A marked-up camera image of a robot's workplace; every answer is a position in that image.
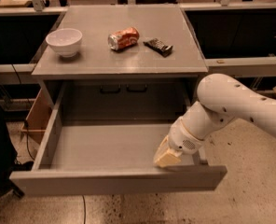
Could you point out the crushed orange soda can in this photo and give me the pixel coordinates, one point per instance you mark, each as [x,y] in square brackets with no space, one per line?
[123,38]

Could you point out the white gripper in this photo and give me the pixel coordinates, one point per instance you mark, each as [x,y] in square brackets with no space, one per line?
[184,141]

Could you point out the person's leg black shoe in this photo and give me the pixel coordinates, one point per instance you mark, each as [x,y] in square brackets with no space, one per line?
[8,158]

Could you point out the open cardboard box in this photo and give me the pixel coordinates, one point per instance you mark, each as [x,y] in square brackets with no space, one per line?
[37,119]

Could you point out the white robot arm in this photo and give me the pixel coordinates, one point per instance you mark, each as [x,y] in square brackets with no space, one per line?
[221,99]

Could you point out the grey metal railing frame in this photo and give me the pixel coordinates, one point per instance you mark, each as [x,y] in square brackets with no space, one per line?
[253,66]

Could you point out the grey drawer cabinet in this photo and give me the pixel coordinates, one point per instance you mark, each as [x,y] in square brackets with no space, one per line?
[53,87]

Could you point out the dark snack bar wrapper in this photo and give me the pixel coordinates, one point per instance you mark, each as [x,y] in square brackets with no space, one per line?
[159,47]

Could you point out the white ceramic bowl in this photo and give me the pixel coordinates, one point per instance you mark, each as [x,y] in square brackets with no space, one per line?
[65,42]

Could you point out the grey top drawer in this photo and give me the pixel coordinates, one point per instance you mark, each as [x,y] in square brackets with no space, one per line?
[101,140]

